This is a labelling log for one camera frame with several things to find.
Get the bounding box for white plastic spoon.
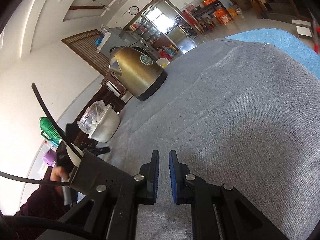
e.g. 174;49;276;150
66;144;84;167

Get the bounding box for dark chopstick five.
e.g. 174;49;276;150
31;83;82;160

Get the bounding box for dark chopstick six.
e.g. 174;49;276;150
0;172;70;186

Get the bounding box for dark red sleeve forearm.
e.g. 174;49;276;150
14;177;73;221

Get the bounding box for person left hand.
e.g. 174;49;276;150
50;166;69;196

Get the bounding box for dark grey utensil holder cup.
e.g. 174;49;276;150
69;150;135;198

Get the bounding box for white plastic basin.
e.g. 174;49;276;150
88;105;120;143

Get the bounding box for steel bowl in plastic bag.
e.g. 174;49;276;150
76;100;107;135

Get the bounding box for grey table cloth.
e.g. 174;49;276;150
108;39;319;239

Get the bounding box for dark wooden sideboard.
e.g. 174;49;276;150
73;72;132;147

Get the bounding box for bronze electric kettle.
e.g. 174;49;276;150
109;46;168;101

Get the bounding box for purple thermos bottle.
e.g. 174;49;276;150
42;148;56;167

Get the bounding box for green thermos jug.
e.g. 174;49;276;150
39;117;62;147

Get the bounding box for grey refrigerator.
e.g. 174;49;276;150
97;24;151;57

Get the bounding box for small white step stool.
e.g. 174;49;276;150
291;19;312;38

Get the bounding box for round wall clock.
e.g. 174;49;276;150
128;5;139;16

